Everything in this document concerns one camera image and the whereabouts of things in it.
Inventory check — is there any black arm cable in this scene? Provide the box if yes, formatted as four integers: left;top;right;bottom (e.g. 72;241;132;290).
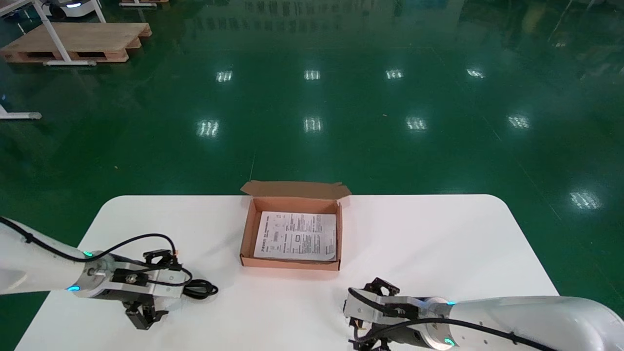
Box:
0;217;194;288
348;288;561;351

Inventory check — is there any white metal table foot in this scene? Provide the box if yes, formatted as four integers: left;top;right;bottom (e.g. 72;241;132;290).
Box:
0;105;42;120

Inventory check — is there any white metal table frame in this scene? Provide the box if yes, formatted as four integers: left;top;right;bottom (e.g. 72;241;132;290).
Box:
0;0;106;67

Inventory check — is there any thick black cable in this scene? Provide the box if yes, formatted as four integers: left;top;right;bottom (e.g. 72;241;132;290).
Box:
181;279;219;300

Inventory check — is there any white printed instruction sheet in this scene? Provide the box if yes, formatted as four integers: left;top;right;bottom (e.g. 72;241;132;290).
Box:
253;211;338;261

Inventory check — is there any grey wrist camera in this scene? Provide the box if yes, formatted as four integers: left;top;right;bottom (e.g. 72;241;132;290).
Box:
110;266;186;299
343;287;429;325

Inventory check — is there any brown cardboard box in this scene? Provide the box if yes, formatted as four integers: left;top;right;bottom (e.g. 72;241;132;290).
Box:
239;181;351;272

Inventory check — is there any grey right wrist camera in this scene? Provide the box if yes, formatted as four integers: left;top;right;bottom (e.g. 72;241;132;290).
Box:
343;287;429;325

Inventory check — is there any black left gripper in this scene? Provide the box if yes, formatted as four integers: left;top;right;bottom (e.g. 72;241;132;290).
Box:
103;249;179;331

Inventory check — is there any large wooden pallet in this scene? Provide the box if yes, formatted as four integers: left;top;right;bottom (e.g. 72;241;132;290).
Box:
0;22;152;64

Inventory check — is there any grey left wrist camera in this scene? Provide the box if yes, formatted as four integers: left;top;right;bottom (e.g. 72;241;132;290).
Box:
110;266;186;299

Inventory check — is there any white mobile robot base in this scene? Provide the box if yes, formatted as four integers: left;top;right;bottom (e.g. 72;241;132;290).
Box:
41;0;98;19

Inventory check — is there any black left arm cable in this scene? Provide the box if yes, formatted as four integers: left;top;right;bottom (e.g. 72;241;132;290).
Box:
0;217;194;288

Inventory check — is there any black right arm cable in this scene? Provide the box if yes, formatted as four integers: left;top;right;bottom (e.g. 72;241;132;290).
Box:
348;288;561;351

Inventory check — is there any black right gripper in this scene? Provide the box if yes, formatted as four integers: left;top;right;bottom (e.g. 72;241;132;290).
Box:
349;277;431;351

